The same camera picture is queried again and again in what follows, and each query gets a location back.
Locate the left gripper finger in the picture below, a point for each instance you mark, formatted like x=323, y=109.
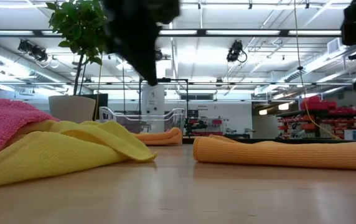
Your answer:
x=134, y=57
x=150, y=62

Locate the orange microfiber towel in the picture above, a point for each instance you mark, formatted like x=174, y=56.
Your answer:
x=162, y=138
x=274, y=154

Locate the yellow microfiber towel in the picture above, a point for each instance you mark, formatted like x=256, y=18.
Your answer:
x=56, y=155

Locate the pink microfiber towel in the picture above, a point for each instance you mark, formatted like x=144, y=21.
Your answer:
x=3, y=124

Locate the white cylindrical appliance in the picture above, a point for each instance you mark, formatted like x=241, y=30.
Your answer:
x=153, y=102

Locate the long ceiling light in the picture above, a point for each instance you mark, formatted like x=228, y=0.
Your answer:
x=243, y=32
x=178, y=32

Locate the shelf with red bins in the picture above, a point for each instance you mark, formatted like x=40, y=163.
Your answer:
x=318, y=104

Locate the clear plastic bin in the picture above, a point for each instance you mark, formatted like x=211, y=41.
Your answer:
x=179, y=116

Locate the blue and white box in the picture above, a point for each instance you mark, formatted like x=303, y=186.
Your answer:
x=353, y=134

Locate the green leafy plant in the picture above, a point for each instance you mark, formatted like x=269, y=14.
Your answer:
x=72, y=28

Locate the white plant pot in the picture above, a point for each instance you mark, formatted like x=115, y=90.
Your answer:
x=72, y=109

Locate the black ceiling camera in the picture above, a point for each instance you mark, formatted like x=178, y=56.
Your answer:
x=234, y=51
x=160, y=55
x=36, y=54

